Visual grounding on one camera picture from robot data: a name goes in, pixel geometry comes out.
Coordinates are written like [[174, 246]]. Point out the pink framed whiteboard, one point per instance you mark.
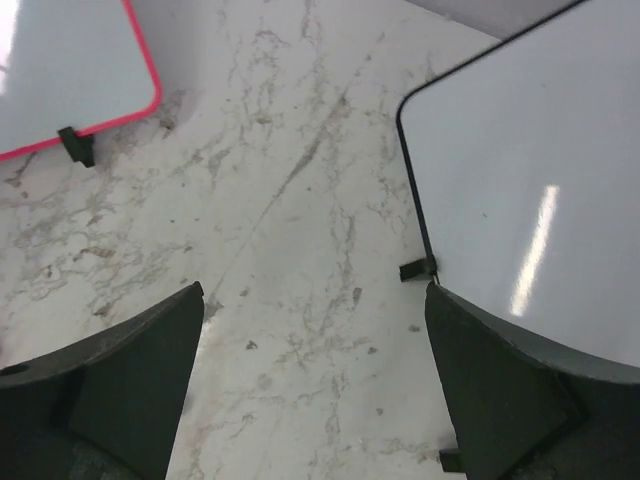
[[71, 69]]

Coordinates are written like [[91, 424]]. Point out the black framed whiteboard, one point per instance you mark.
[[524, 164]]

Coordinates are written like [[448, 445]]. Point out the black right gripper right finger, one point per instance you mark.
[[526, 407]]

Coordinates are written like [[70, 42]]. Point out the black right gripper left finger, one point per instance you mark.
[[107, 406]]

